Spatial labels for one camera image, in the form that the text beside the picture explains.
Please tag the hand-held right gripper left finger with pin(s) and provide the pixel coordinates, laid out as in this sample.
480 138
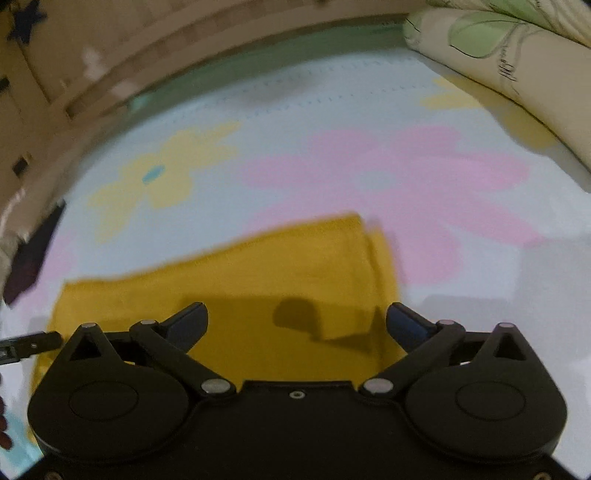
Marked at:
189 326

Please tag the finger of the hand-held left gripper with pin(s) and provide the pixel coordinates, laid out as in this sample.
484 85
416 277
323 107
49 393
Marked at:
37 344

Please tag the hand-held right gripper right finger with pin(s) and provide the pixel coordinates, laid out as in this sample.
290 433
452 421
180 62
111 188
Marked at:
407 326

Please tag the yellow garment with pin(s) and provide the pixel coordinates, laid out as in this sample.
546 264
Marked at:
258 286

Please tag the person's left hand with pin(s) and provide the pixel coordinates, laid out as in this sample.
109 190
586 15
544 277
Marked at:
2 422

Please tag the dark red-striped folded cloth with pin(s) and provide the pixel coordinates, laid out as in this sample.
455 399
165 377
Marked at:
34 254

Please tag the flower printed bed sheet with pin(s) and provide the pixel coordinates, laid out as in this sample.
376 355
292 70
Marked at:
369 175

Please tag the leaf printed cream pillow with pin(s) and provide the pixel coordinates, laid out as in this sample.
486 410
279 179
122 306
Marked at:
508 50

